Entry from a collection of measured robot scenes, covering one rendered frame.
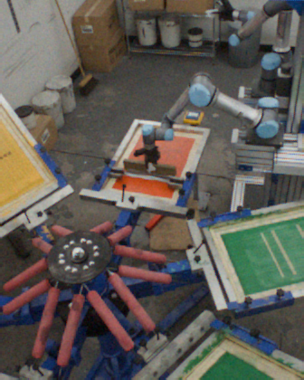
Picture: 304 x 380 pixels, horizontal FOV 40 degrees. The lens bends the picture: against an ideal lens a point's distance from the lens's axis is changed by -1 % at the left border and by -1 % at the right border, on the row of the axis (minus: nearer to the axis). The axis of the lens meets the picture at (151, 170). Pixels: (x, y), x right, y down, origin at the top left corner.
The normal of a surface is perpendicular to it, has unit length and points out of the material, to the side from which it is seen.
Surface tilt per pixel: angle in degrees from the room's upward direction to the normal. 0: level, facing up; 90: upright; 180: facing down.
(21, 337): 0
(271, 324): 0
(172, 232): 1
